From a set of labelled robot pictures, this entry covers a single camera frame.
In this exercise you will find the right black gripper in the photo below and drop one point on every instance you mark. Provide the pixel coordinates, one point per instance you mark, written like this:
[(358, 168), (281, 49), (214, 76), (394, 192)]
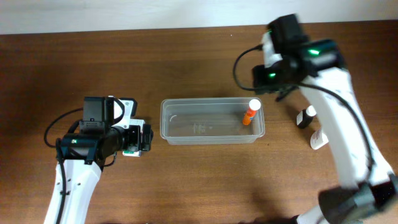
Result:
[(286, 92)]

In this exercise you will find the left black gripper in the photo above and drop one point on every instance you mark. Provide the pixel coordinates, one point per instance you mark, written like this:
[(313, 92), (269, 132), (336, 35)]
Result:
[(146, 137)]

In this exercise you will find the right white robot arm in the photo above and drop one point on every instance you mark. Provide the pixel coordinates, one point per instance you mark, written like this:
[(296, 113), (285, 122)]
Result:
[(368, 185)]

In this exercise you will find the white tube bottle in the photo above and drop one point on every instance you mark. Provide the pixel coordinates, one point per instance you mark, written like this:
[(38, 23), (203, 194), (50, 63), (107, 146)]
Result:
[(318, 139)]

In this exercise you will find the white green medicine box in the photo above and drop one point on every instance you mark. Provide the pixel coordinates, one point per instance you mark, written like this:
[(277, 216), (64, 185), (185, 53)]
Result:
[(132, 154)]

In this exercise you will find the small black white-capped bottle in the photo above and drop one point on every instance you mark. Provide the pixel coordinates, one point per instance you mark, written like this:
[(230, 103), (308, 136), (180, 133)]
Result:
[(305, 117)]

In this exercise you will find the orange glue stick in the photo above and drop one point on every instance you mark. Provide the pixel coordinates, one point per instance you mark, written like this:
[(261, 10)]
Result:
[(254, 106)]

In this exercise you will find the clear plastic container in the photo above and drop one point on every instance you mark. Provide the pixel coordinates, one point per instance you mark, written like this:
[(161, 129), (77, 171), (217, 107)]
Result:
[(202, 121)]

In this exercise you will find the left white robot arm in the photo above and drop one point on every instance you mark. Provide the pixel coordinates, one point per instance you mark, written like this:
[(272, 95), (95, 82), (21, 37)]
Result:
[(81, 159)]

